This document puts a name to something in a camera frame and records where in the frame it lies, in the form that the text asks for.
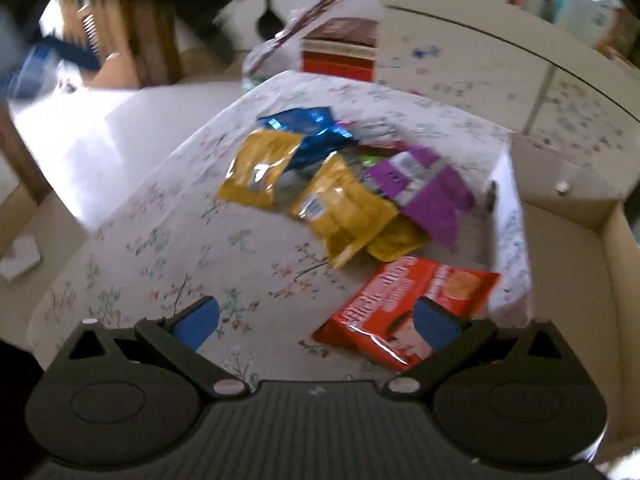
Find floral tablecloth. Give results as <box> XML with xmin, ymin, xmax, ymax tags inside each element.
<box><xmin>25</xmin><ymin>71</ymin><xmax>533</xmax><ymax>386</ymax></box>

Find cream sticker-covered cabinet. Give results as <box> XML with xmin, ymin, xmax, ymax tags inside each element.
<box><xmin>375</xmin><ymin>0</ymin><xmax>640</xmax><ymax>201</ymax></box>

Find black vase wall sticker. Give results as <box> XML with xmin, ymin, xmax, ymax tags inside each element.
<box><xmin>255</xmin><ymin>0</ymin><xmax>282</xmax><ymax>41</ymax></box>

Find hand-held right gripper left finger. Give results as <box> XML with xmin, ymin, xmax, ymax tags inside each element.
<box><xmin>67</xmin><ymin>296</ymin><xmax>251</xmax><ymax>400</ymax></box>

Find clear plastic bag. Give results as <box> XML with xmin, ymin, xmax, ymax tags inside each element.
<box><xmin>242</xmin><ymin>10</ymin><xmax>306</xmax><ymax>93</ymax></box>

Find white paper piece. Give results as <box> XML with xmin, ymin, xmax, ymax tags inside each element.
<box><xmin>0</xmin><ymin>237</ymin><xmax>43</xmax><ymax>281</ymax></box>

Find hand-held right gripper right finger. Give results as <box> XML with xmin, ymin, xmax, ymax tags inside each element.
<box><xmin>382</xmin><ymin>296</ymin><xmax>576</xmax><ymax>400</ymax></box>

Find yellow snack packet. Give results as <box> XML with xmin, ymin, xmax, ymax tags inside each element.
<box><xmin>290</xmin><ymin>152</ymin><xmax>401</xmax><ymax>270</ymax></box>
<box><xmin>216</xmin><ymin>127</ymin><xmax>306</xmax><ymax>209</ymax></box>

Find purple snack packet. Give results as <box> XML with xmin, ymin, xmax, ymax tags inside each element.
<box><xmin>364</xmin><ymin>145</ymin><xmax>476</xmax><ymax>248</ymax></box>

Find white teal carton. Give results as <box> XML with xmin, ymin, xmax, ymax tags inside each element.
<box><xmin>550</xmin><ymin>0</ymin><xmax>622</xmax><ymax>46</ymax></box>

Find red snack packet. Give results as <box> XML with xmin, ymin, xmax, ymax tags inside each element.
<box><xmin>312</xmin><ymin>256</ymin><xmax>502</xmax><ymax>372</ymax></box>

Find red carton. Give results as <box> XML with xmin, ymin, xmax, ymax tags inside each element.
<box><xmin>301</xmin><ymin>17</ymin><xmax>380</xmax><ymax>82</ymax></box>

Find silver snack packet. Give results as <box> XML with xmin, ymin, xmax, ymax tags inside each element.
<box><xmin>350</xmin><ymin>120</ymin><xmax>401</xmax><ymax>146</ymax></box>

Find wooden door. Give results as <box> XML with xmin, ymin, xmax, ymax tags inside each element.
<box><xmin>50</xmin><ymin>0</ymin><xmax>182</xmax><ymax>86</ymax></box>

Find cardboard box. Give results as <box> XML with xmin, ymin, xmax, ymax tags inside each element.
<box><xmin>507</xmin><ymin>132</ymin><xmax>640</xmax><ymax>466</ymax></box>

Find red dried branches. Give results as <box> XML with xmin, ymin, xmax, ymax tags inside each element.
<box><xmin>270</xmin><ymin>0</ymin><xmax>386</xmax><ymax>46</ymax></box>

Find green snack packet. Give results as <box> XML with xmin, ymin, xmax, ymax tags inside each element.
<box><xmin>357</xmin><ymin>152</ymin><xmax>391</xmax><ymax>171</ymax></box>

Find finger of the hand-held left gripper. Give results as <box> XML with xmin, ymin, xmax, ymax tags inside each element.
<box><xmin>30</xmin><ymin>35</ymin><xmax>101</xmax><ymax>72</ymax></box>

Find blue snack packet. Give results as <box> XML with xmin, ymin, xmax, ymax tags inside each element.
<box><xmin>256</xmin><ymin>106</ymin><xmax>353</xmax><ymax>171</ymax></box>

